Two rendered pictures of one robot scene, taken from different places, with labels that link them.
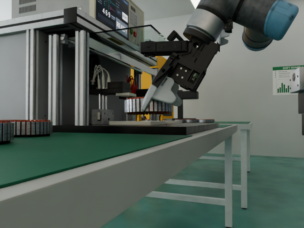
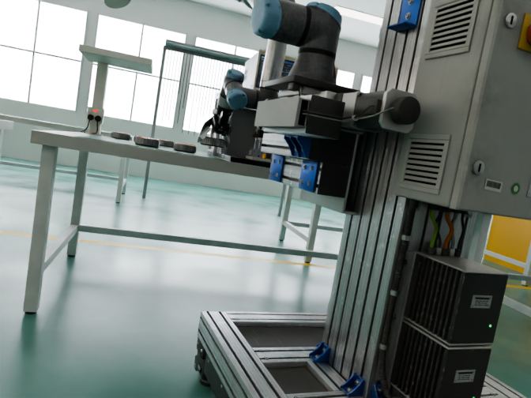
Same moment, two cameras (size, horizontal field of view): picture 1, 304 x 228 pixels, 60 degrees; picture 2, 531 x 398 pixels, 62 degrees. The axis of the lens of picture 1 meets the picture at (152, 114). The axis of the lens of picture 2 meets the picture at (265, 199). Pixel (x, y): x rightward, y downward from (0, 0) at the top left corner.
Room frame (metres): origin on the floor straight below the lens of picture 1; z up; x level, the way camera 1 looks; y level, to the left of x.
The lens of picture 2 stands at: (-0.32, -1.74, 0.81)
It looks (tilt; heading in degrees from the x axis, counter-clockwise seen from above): 6 degrees down; 54
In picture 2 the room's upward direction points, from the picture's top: 10 degrees clockwise
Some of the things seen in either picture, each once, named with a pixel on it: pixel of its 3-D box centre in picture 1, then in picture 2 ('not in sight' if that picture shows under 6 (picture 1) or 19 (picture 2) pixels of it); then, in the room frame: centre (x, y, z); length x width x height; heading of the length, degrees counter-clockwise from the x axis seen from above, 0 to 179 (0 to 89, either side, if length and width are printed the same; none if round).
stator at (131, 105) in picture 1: (148, 106); (212, 141); (0.61, 0.01, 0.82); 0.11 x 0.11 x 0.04
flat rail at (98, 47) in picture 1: (128, 60); not in sight; (1.07, 0.10, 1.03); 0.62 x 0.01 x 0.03; 159
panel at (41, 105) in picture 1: (96, 88); (278, 135); (1.13, 0.24, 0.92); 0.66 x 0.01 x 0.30; 159
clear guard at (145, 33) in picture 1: (135, 48); not in sight; (0.91, 0.06, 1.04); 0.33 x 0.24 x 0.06; 69
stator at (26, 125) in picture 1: (26, 127); (185, 148); (0.61, 0.29, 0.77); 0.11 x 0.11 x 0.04
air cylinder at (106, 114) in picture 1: (102, 116); (257, 154); (0.98, 0.18, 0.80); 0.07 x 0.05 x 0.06; 159
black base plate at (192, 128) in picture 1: (147, 126); (285, 167); (1.04, 0.02, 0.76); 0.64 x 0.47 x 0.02; 159
